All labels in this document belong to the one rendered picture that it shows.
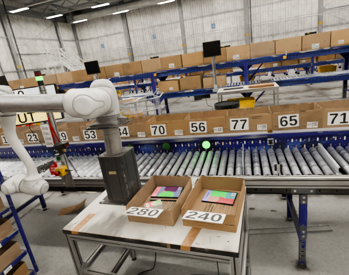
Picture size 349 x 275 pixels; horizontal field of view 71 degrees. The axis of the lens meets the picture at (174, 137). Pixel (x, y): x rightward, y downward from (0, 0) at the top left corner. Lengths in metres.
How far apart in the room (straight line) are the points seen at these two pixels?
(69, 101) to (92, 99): 0.13
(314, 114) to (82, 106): 1.80
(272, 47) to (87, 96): 5.83
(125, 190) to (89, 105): 0.63
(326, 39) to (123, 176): 6.07
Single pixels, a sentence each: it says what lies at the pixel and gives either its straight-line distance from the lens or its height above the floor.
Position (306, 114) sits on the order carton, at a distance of 2.32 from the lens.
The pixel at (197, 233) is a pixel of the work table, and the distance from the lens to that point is 1.33.
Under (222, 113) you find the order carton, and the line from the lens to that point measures 2.56.
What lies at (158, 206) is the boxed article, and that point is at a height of 0.79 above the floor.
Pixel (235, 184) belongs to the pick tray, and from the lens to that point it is 1.61.
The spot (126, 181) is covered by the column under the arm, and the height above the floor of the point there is 0.90.
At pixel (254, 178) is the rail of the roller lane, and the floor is 0.74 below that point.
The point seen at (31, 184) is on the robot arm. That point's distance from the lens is 1.84.
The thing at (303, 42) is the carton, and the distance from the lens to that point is 6.85.
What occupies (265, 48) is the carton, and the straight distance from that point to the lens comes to 6.73.
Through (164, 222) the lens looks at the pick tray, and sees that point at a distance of 1.40.
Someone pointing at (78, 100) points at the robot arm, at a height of 1.47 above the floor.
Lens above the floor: 1.59
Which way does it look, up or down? 17 degrees down
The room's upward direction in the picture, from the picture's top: 8 degrees counter-clockwise
